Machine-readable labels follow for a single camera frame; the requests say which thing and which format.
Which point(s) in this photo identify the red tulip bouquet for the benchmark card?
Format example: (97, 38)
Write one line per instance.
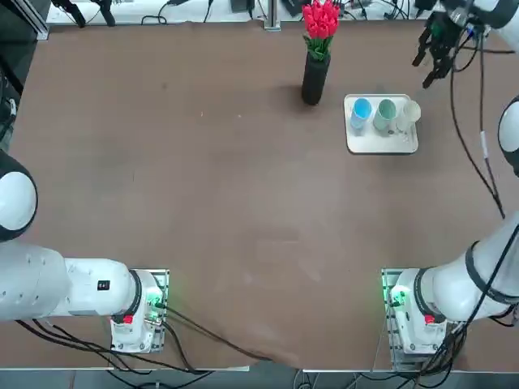
(320, 20)

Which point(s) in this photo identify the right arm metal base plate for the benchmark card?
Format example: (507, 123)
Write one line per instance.
(399, 360)

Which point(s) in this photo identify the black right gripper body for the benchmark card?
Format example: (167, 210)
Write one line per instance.
(444, 30)

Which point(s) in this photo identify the small blue cup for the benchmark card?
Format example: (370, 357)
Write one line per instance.
(360, 111)

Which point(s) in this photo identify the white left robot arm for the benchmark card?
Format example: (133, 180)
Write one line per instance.
(32, 283)

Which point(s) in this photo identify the black cylindrical vase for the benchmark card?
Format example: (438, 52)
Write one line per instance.
(314, 85)

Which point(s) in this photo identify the aluminium frame profile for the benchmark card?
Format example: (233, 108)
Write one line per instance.
(34, 24)

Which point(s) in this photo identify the black power adapter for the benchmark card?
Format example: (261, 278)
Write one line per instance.
(242, 4)
(292, 6)

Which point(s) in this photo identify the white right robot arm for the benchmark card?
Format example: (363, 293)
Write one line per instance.
(446, 283)

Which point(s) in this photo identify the aluminium frame post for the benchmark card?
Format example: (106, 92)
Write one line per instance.
(272, 16)

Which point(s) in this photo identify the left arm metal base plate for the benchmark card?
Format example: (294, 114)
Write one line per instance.
(164, 279)

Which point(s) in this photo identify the small green cup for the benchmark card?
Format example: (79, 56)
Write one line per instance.
(383, 115)

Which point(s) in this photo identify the white tray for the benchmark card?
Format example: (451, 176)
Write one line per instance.
(381, 145)

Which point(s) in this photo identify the small white cup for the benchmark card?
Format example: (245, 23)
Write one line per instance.
(409, 113)

